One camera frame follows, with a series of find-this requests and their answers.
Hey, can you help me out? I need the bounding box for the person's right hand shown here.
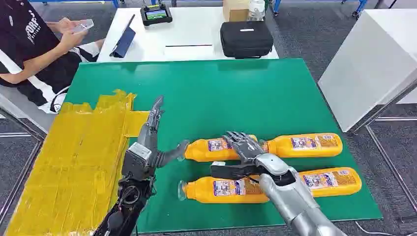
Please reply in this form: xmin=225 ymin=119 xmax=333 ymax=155
xmin=60 ymin=29 xmax=89 ymax=50

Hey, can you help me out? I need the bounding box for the white side table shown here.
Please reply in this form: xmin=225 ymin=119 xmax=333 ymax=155
xmin=317 ymin=9 xmax=417 ymax=133

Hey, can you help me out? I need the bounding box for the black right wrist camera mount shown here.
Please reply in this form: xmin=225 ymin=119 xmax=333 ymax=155
xmin=210 ymin=161 xmax=261 ymax=181

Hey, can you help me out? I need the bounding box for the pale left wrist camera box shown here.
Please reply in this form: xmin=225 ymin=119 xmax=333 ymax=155
xmin=128 ymin=142 xmax=153 ymax=163

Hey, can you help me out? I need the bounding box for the silver floor rail frame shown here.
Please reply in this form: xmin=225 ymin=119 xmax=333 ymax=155
xmin=0 ymin=94 xmax=46 ymax=225
xmin=364 ymin=117 xmax=417 ymax=212

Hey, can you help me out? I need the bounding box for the orange drink bottle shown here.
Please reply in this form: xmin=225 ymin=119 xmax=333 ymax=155
xmin=298 ymin=167 xmax=362 ymax=198
xmin=259 ymin=133 xmax=343 ymax=159
xmin=177 ymin=176 xmax=271 ymax=205
xmin=184 ymin=136 xmax=260 ymax=163

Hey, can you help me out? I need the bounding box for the silver smartphone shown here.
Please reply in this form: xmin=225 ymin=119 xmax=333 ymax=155
xmin=71 ymin=19 xmax=94 ymax=34

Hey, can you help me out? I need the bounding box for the yellow sheet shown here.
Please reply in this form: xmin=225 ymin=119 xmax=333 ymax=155
xmin=4 ymin=89 xmax=150 ymax=236

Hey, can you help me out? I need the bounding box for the black carrying case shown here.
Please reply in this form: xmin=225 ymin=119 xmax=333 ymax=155
xmin=220 ymin=20 xmax=274 ymax=59

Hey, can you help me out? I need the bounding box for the green mat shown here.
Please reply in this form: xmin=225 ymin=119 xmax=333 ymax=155
xmin=63 ymin=59 xmax=384 ymax=234

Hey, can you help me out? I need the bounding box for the person's left hand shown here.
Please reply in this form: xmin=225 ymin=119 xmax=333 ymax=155
xmin=46 ymin=18 xmax=82 ymax=34

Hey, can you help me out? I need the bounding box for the black remote controller with screen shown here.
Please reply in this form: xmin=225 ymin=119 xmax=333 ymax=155
xmin=140 ymin=0 xmax=173 ymax=27

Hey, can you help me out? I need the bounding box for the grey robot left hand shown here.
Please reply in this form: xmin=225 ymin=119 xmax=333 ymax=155
xmin=137 ymin=95 xmax=191 ymax=169

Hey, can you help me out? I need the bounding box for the cardboard box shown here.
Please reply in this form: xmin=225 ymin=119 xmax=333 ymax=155
xmin=222 ymin=0 xmax=251 ymax=23

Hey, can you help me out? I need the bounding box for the blue metal frame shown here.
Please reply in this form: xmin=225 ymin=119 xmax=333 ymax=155
xmin=29 ymin=0 xmax=119 ymax=9
xmin=273 ymin=0 xmax=369 ymax=17

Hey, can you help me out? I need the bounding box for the person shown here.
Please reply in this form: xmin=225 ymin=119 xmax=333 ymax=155
xmin=0 ymin=0 xmax=105 ymax=115

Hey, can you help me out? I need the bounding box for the blue tablet case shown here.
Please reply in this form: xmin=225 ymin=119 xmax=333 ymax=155
xmin=109 ymin=14 xmax=137 ymax=59

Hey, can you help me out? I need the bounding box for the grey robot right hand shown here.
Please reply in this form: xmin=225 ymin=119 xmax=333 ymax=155
xmin=223 ymin=131 xmax=266 ymax=164

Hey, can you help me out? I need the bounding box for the clear plastic bottle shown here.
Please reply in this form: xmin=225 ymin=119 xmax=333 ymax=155
xmin=247 ymin=0 xmax=266 ymax=21

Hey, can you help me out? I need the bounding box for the white floor cable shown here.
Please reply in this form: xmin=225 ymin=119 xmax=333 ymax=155
xmin=355 ymin=221 xmax=417 ymax=236

